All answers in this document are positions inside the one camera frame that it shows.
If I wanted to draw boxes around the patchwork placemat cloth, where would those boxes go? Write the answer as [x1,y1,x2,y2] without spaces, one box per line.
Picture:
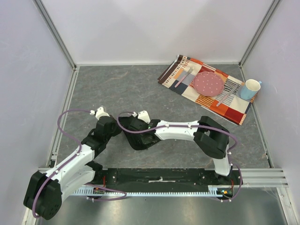
[158,55,254,125]

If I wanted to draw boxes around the blue white mug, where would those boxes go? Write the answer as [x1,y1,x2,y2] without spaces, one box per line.
[239,79,262,100]

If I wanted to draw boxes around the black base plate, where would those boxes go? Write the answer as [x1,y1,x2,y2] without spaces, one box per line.
[76,167,242,193]

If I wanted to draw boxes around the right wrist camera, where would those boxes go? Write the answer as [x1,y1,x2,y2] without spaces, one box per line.
[132,111,150,123]

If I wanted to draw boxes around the pink handled knife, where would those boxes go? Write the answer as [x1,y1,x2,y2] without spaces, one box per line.
[216,83,239,107]

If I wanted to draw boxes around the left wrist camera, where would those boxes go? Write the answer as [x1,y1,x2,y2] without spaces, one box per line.
[90,106,110,120]

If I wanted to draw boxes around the pink dotted plate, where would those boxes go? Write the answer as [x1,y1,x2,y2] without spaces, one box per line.
[193,72,224,97]

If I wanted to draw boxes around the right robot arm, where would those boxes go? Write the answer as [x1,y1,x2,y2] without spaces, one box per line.
[123,116,232,185]

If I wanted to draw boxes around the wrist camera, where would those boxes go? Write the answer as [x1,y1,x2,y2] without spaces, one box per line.
[90,106,110,120]
[132,111,150,123]

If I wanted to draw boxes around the black zipper tool case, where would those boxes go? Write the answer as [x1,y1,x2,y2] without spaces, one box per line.
[119,115,160,150]

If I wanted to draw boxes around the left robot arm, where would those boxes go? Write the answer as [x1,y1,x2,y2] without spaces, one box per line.
[23,116,121,220]

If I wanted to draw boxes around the pink handled fork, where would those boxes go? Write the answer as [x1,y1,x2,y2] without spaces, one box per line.
[174,67,195,88]

